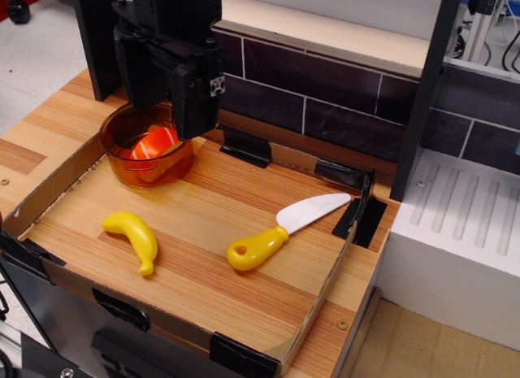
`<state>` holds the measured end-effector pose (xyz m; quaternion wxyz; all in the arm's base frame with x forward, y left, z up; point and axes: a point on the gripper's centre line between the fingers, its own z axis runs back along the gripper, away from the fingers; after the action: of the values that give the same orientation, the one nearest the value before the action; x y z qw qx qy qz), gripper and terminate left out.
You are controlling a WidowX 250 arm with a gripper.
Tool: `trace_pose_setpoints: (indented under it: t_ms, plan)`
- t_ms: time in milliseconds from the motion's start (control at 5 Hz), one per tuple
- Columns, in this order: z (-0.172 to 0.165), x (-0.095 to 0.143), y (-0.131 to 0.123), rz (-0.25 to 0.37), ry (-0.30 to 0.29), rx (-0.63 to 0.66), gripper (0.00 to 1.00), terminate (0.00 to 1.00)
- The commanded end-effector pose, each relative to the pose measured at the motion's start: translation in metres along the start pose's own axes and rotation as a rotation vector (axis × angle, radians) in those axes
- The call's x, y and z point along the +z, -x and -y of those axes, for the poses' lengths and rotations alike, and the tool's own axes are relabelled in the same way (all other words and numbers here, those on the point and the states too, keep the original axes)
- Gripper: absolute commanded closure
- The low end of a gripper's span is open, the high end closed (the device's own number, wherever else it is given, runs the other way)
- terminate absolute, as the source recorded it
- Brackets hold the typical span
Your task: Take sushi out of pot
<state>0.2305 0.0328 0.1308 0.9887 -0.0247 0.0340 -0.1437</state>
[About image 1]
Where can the transparent orange plastic pot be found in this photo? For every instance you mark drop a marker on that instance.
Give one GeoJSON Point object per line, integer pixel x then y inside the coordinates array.
{"type": "Point", "coordinates": [126, 126]}

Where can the light wooden shelf ledge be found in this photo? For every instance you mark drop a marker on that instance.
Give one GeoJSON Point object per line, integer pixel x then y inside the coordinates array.
{"type": "Point", "coordinates": [316, 34]}

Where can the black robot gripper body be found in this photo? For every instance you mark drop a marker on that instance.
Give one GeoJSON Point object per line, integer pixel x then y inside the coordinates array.
{"type": "Point", "coordinates": [177, 36]}

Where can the black vertical post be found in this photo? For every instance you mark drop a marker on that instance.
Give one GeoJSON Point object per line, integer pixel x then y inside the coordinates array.
{"type": "Point", "coordinates": [427, 93]}

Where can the white ribbed drainboard block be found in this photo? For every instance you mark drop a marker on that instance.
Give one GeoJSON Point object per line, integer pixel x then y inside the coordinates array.
{"type": "Point", "coordinates": [453, 251]}

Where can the yellow toy banana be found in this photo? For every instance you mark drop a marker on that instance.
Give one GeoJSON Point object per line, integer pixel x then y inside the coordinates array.
{"type": "Point", "coordinates": [139, 234]}

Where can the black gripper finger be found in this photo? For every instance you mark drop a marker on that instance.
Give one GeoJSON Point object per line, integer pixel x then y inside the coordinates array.
{"type": "Point", "coordinates": [144, 81]}
{"type": "Point", "coordinates": [194, 117]}

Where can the yellow white toy knife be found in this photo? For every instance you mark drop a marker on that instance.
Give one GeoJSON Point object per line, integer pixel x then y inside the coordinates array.
{"type": "Point", "coordinates": [247, 253]}

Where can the orange salmon sushi toy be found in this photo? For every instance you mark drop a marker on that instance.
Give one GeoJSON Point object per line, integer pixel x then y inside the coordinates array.
{"type": "Point", "coordinates": [149, 152]}

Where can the cardboard fence with black tape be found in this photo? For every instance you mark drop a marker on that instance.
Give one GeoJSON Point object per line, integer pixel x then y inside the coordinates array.
{"type": "Point", "coordinates": [292, 316]}

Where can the black caster wheel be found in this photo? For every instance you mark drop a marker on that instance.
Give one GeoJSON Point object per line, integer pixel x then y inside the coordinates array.
{"type": "Point", "coordinates": [18, 11]}

